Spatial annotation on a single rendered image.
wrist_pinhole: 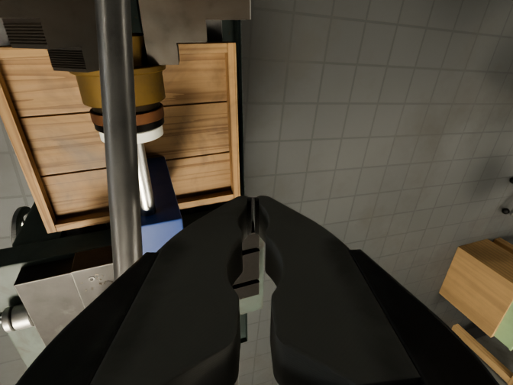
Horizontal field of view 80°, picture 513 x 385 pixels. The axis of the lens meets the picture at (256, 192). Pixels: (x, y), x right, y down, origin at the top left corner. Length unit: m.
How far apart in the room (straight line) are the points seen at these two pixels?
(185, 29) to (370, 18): 1.55
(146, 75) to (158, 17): 0.05
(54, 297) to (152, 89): 0.44
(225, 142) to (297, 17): 1.09
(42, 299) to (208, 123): 0.42
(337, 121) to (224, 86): 1.30
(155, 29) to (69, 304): 0.50
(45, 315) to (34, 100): 0.37
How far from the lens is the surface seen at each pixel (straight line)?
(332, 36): 1.72
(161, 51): 0.35
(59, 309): 0.69
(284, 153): 1.73
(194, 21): 0.35
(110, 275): 0.57
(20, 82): 0.59
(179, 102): 0.58
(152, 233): 0.41
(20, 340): 0.81
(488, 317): 3.46
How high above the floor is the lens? 1.45
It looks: 55 degrees down
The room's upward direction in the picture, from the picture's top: 143 degrees clockwise
